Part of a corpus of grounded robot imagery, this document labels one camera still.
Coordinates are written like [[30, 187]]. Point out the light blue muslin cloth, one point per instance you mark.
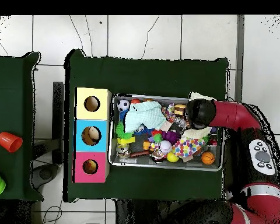
[[144, 114]]

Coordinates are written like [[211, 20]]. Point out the large green spiky ball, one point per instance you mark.
[[120, 131]]

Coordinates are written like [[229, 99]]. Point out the plush hamburger toy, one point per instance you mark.
[[179, 109]]

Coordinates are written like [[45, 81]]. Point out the polka dot cloth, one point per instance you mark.
[[187, 147]]

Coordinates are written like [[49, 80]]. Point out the yellow plush duck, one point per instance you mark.
[[90, 166]]

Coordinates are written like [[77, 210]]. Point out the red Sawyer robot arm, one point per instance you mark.
[[235, 114]]

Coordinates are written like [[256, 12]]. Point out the wooden box with three holes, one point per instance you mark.
[[100, 112]]

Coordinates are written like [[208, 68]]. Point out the shallow mesh bin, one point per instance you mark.
[[196, 166]]

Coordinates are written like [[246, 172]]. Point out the red ball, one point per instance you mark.
[[135, 101]]

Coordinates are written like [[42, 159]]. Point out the small soccer ball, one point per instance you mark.
[[123, 105]]

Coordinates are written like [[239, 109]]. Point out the purple spiky rubber toy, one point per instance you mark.
[[170, 136]]

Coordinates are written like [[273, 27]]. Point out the white toy baseball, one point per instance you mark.
[[165, 146]]

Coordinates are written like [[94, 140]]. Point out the dark green tablecloth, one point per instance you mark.
[[14, 163], [142, 77]]

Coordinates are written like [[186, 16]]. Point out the small orange basketball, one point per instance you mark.
[[207, 158]]

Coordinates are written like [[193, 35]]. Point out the orange plastic cup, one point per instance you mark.
[[9, 141]]

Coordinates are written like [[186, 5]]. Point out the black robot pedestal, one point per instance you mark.
[[140, 212]]

